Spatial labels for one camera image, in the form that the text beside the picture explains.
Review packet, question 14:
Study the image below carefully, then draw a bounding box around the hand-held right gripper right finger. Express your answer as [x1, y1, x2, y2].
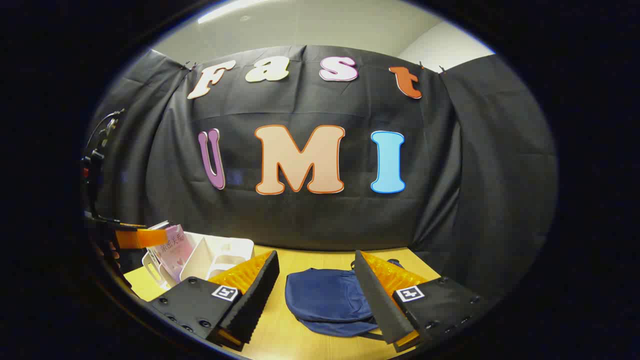
[354, 250, 483, 353]

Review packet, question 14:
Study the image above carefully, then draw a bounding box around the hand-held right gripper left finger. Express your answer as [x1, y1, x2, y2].
[147, 250, 281, 352]

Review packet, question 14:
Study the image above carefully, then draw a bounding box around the pink book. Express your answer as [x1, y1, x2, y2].
[147, 224, 198, 283]

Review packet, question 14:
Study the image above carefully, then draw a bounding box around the blue schoolbag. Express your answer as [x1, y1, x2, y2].
[285, 259, 406, 341]

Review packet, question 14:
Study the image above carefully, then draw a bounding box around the white bookshelf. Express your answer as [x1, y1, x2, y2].
[141, 231, 256, 291]

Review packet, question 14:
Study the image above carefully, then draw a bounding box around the black backdrop cloth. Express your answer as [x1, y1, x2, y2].
[85, 45, 558, 301]

